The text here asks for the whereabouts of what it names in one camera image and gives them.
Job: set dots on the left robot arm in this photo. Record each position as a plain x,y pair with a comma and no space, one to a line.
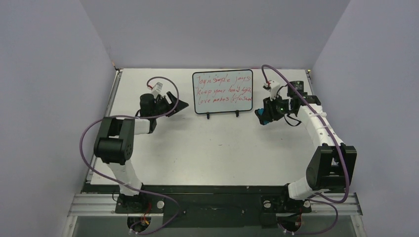
114,144

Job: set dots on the small whiteboard black frame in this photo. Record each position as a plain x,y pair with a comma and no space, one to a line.
223,91

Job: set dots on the aluminium left side rail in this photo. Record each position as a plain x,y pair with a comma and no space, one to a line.
96,162

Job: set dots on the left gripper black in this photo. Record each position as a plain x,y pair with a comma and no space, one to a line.
162,99

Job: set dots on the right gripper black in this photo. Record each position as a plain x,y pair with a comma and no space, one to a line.
268,111

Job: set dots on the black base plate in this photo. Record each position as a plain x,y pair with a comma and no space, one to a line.
210,206

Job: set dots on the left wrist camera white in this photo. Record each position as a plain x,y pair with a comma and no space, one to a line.
156,90

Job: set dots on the aluminium right side rail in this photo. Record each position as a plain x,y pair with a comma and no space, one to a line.
309,79

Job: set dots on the blue whiteboard eraser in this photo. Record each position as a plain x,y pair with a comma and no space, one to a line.
263,117

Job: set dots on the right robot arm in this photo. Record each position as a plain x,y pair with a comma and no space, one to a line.
332,164

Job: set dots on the wire whiteboard stand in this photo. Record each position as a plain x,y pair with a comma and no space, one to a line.
237,113

